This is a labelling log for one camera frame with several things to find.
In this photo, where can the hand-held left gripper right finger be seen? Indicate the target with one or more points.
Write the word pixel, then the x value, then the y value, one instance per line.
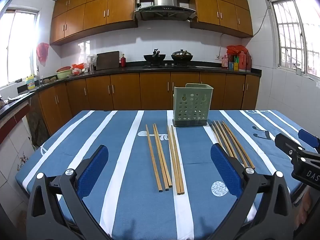
pixel 222 165

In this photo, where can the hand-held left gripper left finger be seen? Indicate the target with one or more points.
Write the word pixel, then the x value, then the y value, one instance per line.
pixel 96 165

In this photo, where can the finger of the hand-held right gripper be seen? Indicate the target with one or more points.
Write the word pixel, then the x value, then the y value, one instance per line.
pixel 306 170
pixel 308 136

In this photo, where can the green perforated utensil holder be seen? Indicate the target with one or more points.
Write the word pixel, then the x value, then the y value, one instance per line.
pixel 177 105

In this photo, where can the blue white striped tablecloth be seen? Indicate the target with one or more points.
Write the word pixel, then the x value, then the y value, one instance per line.
pixel 130 205

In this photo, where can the wooden base cabinets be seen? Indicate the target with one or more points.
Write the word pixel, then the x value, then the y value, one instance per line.
pixel 155 90

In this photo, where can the black kitchen countertop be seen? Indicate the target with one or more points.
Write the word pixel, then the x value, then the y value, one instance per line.
pixel 112 70

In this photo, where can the green basin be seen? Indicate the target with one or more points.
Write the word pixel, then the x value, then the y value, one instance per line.
pixel 63 73

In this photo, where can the orange plastic bag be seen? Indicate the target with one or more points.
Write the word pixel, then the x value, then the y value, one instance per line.
pixel 78 68

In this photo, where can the large red bottles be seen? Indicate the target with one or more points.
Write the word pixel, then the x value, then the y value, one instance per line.
pixel 244 61

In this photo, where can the yellow box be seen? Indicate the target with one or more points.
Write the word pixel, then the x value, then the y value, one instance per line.
pixel 235 66

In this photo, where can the clear glass jars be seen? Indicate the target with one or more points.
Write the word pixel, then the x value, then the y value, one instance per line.
pixel 91 63

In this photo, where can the barred window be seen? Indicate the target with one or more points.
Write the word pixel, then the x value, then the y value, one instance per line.
pixel 295 35

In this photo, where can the grey dish cloth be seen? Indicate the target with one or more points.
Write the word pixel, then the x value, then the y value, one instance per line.
pixel 18 97

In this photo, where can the pink label bottle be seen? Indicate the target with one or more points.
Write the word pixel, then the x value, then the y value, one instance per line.
pixel 225 62

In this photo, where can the yellow detergent bottle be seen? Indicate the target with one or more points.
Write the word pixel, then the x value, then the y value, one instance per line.
pixel 30 83

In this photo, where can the dark cutting board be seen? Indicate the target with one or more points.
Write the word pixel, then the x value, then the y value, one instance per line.
pixel 107 60

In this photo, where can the sink faucet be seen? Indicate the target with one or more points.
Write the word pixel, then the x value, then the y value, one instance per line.
pixel 38 76

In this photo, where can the red bottle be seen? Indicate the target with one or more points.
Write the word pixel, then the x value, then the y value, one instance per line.
pixel 123 61

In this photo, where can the gas stove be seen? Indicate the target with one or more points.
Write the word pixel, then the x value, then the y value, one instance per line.
pixel 170 65

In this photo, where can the red plastic bags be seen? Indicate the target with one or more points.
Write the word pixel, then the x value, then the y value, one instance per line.
pixel 236 49

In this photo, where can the pan with steel lid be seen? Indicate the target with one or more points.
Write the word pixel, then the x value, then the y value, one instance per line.
pixel 182 56

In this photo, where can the black wok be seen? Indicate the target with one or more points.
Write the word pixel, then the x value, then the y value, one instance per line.
pixel 154 57

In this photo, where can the hanging red plastic bag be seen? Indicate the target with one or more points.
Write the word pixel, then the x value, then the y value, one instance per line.
pixel 42 52

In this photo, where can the steel range hood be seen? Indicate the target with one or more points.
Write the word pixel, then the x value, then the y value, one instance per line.
pixel 165 2

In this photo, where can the window with white frame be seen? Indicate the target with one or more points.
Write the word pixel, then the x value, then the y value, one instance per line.
pixel 20 47

